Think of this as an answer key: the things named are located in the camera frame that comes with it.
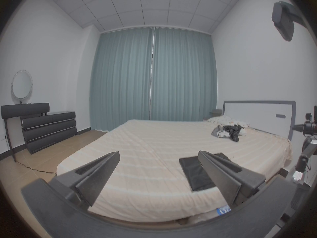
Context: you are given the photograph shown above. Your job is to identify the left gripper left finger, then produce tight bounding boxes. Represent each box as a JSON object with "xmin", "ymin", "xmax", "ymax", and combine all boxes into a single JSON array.
[{"xmin": 51, "ymin": 151, "xmax": 120, "ymax": 207}]

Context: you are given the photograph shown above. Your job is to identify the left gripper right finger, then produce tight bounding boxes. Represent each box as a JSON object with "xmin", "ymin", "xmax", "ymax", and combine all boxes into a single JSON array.
[{"xmin": 198, "ymin": 150, "xmax": 266, "ymax": 206}]

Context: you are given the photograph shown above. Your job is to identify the black garment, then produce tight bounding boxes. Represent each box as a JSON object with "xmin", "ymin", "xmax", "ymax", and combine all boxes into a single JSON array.
[{"xmin": 179, "ymin": 153, "xmax": 232, "ymax": 191}]

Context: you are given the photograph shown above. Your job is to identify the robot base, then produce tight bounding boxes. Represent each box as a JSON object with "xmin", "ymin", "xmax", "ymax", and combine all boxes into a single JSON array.
[{"xmin": 198, "ymin": 204, "xmax": 232, "ymax": 219}]

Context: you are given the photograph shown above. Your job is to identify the pile of clothes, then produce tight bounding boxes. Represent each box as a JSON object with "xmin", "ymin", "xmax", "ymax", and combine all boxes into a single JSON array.
[{"xmin": 211, "ymin": 124, "xmax": 247, "ymax": 142}]

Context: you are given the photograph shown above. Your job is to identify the bed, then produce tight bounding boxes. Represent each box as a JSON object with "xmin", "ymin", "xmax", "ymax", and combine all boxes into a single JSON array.
[{"xmin": 56, "ymin": 101, "xmax": 297, "ymax": 224}]

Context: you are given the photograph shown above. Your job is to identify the white printed pillow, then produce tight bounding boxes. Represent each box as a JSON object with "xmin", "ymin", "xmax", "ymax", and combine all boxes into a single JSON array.
[{"xmin": 207, "ymin": 115, "xmax": 250, "ymax": 130}]

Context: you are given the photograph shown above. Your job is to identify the black chest of drawers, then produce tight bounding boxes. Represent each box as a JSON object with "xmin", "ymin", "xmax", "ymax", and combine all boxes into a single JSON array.
[{"xmin": 20, "ymin": 111, "xmax": 79, "ymax": 155}]

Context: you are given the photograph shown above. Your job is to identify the grey bedside table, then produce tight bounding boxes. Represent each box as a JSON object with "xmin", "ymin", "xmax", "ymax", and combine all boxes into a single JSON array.
[{"xmin": 203, "ymin": 109, "xmax": 223, "ymax": 121}]

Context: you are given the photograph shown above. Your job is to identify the black dressing table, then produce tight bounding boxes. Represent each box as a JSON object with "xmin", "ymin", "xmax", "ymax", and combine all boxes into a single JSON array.
[{"xmin": 1, "ymin": 103, "xmax": 50, "ymax": 162}]

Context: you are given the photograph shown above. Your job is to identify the black cable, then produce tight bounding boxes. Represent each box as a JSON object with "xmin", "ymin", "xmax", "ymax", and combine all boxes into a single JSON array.
[{"xmin": 17, "ymin": 161, "xmax": 58, "ymax": 176}]

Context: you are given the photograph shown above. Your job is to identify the round wall mirror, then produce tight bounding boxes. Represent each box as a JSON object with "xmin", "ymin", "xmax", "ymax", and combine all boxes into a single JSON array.
[{"xmin": 11, "ymin": 70, "xmax": 33, "ymax": 105}]

